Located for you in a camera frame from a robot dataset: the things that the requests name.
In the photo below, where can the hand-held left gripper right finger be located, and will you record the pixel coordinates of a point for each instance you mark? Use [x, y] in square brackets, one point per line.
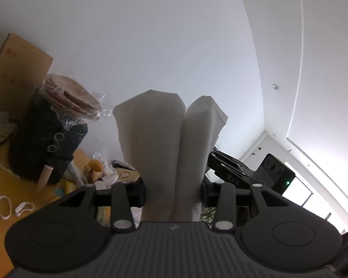
[207, 198]

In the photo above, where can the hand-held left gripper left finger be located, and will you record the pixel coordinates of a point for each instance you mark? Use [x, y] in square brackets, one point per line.
[139, 197]

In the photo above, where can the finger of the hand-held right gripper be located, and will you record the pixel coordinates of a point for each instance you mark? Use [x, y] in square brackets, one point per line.
[229, 170]

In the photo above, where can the white shopping bag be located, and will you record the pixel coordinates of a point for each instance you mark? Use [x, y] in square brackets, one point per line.
[162, 139]

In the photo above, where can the window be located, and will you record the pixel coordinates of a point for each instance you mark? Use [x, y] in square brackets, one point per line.
[298, 191]

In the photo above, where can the yellow cup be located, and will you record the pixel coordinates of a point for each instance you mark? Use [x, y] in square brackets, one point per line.
[94, 169]

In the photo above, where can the yellow snack packet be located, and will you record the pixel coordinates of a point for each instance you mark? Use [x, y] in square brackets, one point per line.
[69, 186]

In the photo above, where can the recessed ceiling light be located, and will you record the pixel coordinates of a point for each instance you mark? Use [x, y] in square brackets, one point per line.
[275, 87]

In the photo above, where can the black air fryer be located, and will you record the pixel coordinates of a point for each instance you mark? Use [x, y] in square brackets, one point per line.
[32, 150]

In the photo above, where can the folded white band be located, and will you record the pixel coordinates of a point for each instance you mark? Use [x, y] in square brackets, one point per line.
[18, 210]

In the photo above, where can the wrapped paper liners pack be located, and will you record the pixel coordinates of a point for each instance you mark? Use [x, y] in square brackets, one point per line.
[69, 95]

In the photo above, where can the white band loop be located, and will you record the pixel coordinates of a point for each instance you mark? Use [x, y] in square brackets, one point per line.
[5, 217]

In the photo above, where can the brown cardboard box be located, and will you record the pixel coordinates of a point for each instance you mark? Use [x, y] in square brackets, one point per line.
[14, 72]

